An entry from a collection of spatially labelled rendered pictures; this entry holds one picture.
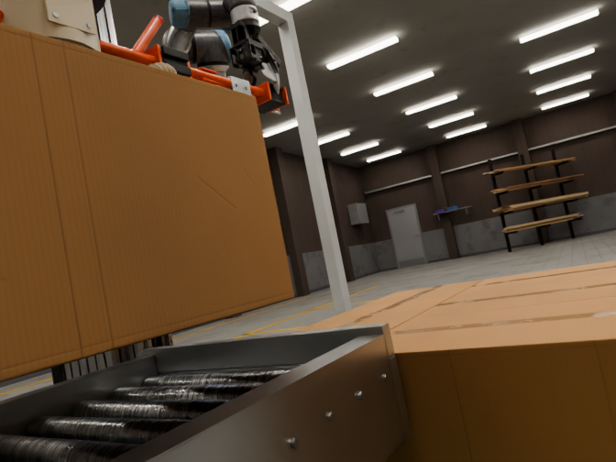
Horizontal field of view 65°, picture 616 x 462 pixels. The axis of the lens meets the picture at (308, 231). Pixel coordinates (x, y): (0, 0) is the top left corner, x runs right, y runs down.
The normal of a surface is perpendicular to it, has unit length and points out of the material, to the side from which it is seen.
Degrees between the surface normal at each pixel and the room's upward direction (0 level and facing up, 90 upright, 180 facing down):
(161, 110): 90
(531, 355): 90
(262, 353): 90
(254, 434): 90
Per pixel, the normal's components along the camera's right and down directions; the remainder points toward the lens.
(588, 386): -0.56, 0.05
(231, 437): 0.81, -0.20
